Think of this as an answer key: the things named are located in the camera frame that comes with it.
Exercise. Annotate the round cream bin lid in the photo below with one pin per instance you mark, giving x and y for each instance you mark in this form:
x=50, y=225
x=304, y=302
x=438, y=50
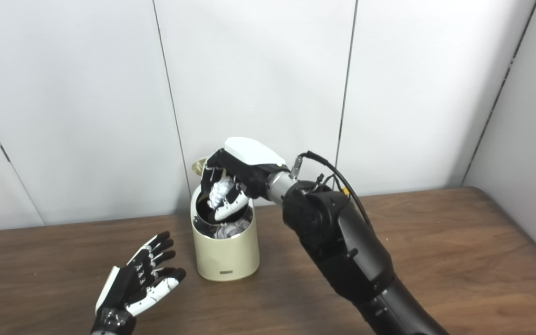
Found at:
x=199, y=166

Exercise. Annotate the white paper ball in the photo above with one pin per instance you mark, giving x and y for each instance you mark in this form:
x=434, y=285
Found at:
x=219, y=191
x=228, y=231

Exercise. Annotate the cream-colored desktop trash bin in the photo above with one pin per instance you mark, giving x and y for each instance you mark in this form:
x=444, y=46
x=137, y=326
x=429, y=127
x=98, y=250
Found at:
x=226, y=258

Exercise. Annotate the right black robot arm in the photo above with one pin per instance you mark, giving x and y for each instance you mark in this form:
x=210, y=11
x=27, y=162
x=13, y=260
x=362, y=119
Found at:
x=347, y=251

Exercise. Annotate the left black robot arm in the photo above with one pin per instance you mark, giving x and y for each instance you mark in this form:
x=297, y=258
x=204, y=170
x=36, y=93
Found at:
x=112, y=324

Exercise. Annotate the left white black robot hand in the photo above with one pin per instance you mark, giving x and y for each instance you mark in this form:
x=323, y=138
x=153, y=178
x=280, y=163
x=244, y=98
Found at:
x=126, y=284

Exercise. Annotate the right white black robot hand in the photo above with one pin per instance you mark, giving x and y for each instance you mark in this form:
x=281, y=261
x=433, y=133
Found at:
x=249, y=158

